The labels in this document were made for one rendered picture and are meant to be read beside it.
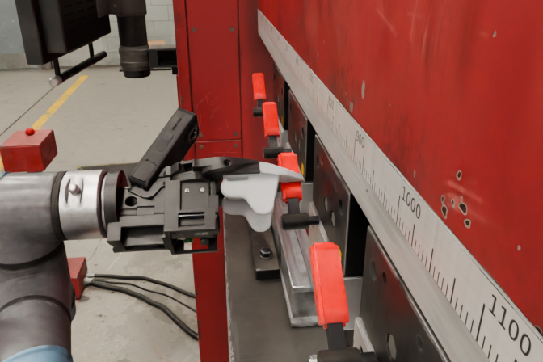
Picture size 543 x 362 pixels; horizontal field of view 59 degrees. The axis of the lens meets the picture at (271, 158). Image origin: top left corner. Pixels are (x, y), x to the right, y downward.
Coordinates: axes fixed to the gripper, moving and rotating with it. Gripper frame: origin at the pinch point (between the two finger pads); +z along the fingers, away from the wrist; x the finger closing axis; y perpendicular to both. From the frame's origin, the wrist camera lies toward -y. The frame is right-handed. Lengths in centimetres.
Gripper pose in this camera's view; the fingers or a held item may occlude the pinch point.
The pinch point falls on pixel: (289, 178)
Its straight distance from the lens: 55.8
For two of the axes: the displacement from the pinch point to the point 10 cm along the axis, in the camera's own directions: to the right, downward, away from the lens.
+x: 0.7, -5.0, -8.6
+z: 9.9, -0.4, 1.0
